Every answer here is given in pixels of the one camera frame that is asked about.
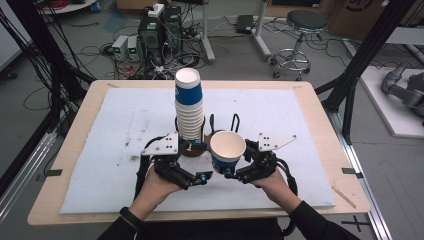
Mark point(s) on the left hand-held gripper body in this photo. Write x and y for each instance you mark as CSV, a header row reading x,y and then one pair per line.
x,y
163,146

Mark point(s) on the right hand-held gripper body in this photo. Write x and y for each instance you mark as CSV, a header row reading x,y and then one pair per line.
x,y
270,143

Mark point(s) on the blue banded paper cup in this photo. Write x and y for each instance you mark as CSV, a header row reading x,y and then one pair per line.
x,y
226,146

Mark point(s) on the stack of white paper cups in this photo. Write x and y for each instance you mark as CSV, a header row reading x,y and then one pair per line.
x,y
189,116

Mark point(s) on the person's left hand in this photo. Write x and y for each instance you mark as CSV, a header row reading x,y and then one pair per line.
x,y
156,188

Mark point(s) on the person's right hand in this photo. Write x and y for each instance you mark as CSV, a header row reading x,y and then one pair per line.
x,y
276,186

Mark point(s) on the white foam mat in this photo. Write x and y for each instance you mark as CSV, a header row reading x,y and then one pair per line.
x,y
116,133

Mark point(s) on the person's torso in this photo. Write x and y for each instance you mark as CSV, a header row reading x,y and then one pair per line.
x,y
213,230

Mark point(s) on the black wristband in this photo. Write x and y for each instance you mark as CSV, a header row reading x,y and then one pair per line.
x,y
130,217

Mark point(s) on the grey power supply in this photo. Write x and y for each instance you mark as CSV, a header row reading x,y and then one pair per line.
x,y
133,46
119,46

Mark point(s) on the white-legged wooden desk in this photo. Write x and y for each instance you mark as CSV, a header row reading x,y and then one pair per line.
x,y
206,40

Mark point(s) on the black computer tower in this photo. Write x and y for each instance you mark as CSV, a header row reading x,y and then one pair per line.
x,y
151,40
173,26

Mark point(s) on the white platform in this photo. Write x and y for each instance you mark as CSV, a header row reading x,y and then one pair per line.
x,y
383,110

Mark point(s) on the black box on floor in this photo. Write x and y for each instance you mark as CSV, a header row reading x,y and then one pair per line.
x,y
245,23

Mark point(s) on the black round stool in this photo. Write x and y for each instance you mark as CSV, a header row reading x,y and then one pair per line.
x,y
306,20

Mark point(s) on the white power strip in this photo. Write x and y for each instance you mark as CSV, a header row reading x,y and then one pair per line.
x,y
156,10

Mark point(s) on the brown cardboard box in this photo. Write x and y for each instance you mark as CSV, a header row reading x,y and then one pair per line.
x,y
353,13

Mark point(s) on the round white table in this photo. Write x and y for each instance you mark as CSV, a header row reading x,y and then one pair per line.
x,y
70,6

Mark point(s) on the aluminium rail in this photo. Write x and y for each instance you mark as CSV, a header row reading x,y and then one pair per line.
x,y
363,186
23,176

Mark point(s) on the black frame post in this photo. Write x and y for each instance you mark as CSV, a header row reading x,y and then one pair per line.
x,y
40,40
360,56

